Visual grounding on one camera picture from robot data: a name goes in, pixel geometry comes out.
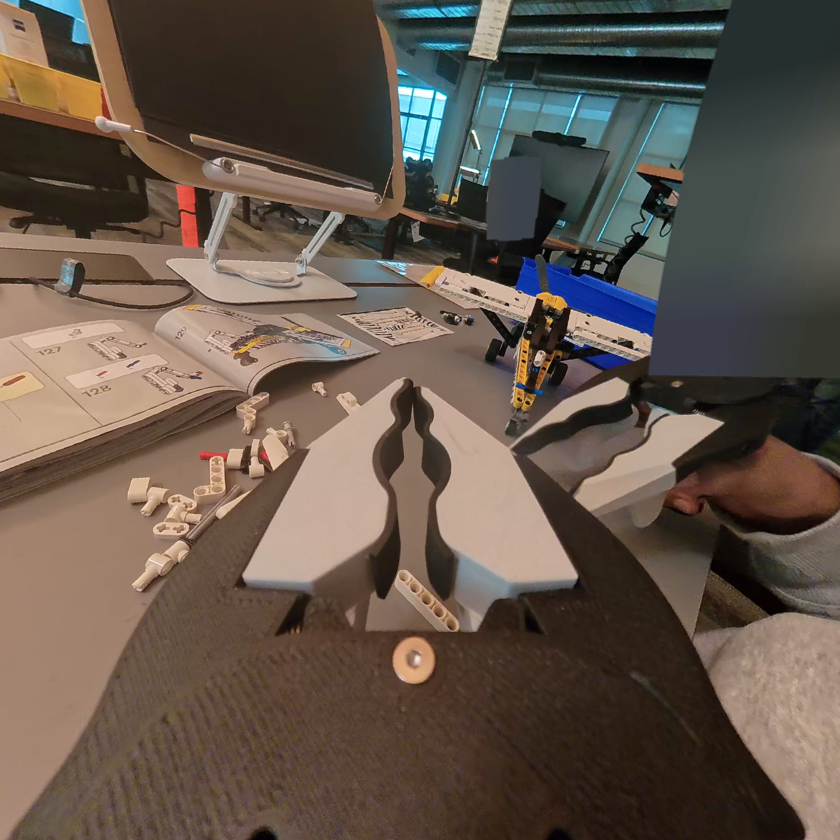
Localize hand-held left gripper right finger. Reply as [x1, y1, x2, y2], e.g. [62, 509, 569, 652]
[413, 386, 580, 632]

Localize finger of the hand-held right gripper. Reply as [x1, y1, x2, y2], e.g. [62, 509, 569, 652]
[511, 375, 647, 457]
[571, 410, 726, 529]

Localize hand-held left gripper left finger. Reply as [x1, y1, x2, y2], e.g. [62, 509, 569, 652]
[241, 377, 414, 627]

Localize white lego beam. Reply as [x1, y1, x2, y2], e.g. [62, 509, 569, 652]
[395, 568, 462, 634]

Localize yellow white lego plane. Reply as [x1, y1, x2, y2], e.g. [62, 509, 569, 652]
[420, 255, 654, 437]

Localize person's right forearm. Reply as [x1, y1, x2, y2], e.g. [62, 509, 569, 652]
[712, 453, 840, 619]

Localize pile of white lego pieces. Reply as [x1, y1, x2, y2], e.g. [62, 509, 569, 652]
[125, 381, 362, 595]

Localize lego instruction booklet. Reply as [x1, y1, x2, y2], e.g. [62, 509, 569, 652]
[0, 305, 380, 503]

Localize person's right hand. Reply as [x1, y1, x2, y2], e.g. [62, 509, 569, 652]
[663, 433, 826, 536]

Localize blue plastic bin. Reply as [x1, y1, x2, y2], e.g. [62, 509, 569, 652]
[515, 257, 658, 368]

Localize zebra striped sticker sheet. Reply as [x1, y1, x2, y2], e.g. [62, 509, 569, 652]
[338, 307, 455, 347]

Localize paper sheet in plastic sleeve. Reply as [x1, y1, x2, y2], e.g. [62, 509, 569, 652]
[377, 258, 473, 290]

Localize whiteboard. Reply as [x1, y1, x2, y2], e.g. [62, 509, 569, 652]
[508, 134, 611, 224]

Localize red desk leg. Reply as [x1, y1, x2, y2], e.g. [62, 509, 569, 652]
[176, 184, 214, 249]

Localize hanging paper sign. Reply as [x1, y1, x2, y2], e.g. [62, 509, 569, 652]
[469, 0, 513, 61]

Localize black office chair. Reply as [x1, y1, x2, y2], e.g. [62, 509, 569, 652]
[0, 151, 152, 237]

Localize black monitor with tan back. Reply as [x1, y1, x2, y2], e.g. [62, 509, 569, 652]
[82, 0, 404, 221]

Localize yellow storage bins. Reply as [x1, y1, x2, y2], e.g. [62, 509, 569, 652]
[0, 52, 106, 122]

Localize black cable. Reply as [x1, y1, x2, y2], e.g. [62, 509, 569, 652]
[0, 276, 194, 311]

